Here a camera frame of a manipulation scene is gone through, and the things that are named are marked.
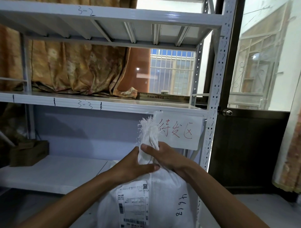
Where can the person's left forearm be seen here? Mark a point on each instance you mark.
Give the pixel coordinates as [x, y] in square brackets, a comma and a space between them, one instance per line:
[67, 203]

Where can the white metal shelving rack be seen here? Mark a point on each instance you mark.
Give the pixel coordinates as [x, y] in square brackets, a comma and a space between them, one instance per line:
[112, 70]

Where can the white paper sign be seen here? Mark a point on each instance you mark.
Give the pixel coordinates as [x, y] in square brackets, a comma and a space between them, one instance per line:
[181, 133]

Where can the person's right forearm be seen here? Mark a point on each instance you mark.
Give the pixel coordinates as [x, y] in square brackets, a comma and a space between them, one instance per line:
[223, 197]

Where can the person's right hand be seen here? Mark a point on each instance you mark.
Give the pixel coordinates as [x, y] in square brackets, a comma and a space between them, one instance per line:
[167, 157]

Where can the dark door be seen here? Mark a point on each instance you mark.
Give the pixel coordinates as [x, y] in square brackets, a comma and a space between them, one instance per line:
[254, 94]

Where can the long flat cardboard box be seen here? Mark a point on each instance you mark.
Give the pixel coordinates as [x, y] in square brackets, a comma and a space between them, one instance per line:
[164, 96]

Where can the barred window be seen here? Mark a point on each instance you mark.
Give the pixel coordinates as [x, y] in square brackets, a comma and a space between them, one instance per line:
[172, 71]

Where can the white shipping label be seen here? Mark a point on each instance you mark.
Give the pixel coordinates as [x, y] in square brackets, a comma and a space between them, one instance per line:
[133, 204]

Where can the brown cardboard box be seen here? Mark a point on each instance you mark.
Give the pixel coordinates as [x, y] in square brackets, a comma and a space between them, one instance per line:
[28, 152]

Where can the silver door knob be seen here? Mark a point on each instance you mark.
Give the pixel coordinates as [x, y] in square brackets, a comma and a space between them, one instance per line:
[227, 112]

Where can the person's right thumb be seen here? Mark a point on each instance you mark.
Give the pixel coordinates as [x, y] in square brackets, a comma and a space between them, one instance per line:
[149, 150]

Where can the person's left thumb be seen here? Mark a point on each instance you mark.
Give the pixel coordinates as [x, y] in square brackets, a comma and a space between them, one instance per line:
[149, 168]

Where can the orange patterned curtain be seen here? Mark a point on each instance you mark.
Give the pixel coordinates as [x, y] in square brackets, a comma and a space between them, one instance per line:
[70, 68]

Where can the person's left hand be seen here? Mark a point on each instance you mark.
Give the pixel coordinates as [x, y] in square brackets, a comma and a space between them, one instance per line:
[128, 168]

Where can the white woven sack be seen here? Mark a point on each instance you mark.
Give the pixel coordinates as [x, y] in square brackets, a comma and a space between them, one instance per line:
[150, 188]

